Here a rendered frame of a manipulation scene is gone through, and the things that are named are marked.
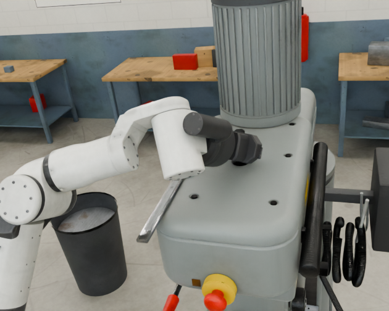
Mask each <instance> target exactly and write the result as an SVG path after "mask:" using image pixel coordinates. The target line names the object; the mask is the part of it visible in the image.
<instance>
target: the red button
mask: <svg viewBox="0 0 389 311"><path fill-rule="evenodd" d="M204 305H205V307H206V308H207V309H208V310H210V311H224V310H225V309H226V307H227V301H226V300H225V298H224V294H223V292H222V291H220V290H218V289H215V290H213V291H212V293H209V294H207V295H206V296H205V297H204Z"/></svg>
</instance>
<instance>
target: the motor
mask: <svg viewBox="0 0 389 311"><path fill-rule="evenodd" d="M211 3H212V19H213V27H214V41H215V55H216V63H217V77H218V85H219V99H220V114H221V117H222V118H223V119H224V120H228V121H229V122H230V123H231V124H232V125H235V126H240V127H243V128H270V127H274V126H279V125H283V124H286V123H288V122H290V121H292V120H293V119H295V118H296V117H297V116H298V115H299V114H300V112H301V9H302V0H211Z"/></svg>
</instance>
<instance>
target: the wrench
mask: <svg viewBox="0 0 389 311"><path fill-rule="evenodd" d="M183 179H184V178H183ZM183 179H179V180H172V181H171V182H170V184H169V186H168V187H167V189H166V191H165V193H164V194H163V196H162V197H161V199H160V201H159V202H158V204H157V206H156V208H155V209H154V211H153V212H152V214H151V216H150V217H149V219H148V221H147V222H146V224H145V226H144V227H143V229H142V230H141V232H140V234H139V235H138V237H137V239H136V241H137V242H138V243H148V242H149V240H150V239H151V236H152V235H153V233H154V231H155V229H156V228H157V226H158V224H159V222H160V220H161V218H162V217H163V215H164V214H165V211H166V210H167V208H168V206H169V204H170V203H171V201H172V199H173V198H174V195H175V194H176V192H177V190H178V188H179V187H180V185H181V183H182V181H183Z"/></svg>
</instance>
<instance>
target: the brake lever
mask: <svg viewBox="0 0 389 311"><path fill-rule="evenodd" d="M181 288H182V286H181V285H179V284H176V287H175V289H174V291H173V293H172V294H170V295H168V297H167V300H166V302H165V305H164V308H163V310H162V311H175V309H176V307H177V305H178V303H179V298H178V295H179V293H180V290H181Z"/></svg>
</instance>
